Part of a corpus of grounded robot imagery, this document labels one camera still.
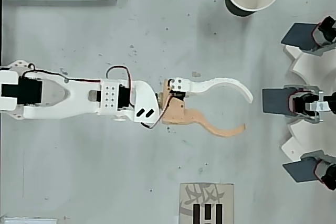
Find white flat box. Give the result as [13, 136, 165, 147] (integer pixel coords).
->
[0, 217, 58, 224]

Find dark paddle servo module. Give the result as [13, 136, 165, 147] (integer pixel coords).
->
[280, 15, 336, 57]
[282, 150, 336, 191]
[261, 84, 336, 124]

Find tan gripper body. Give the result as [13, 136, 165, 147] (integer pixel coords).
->
[156, 78, 201, 126]

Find red black looped cable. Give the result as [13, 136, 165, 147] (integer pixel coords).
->
[105, 65, 133, 90]

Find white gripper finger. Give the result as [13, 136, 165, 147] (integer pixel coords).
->
[169, 77, 254, 105]

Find white round device base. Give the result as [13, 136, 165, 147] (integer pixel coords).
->
[280, 44, 336, 162]

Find black white wrist cable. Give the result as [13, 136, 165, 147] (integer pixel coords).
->
[140, 94, 174, 130]

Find white perforated base plate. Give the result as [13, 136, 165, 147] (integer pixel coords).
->
[4, 60, 32, 121]

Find red black arm cable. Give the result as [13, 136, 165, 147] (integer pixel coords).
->
[21, 62, 103, 83]

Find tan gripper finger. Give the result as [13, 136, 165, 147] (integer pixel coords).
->
[195, 108, 247, 139]

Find grey printed card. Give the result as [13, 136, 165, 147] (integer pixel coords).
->
[179, 182, 235, 224]

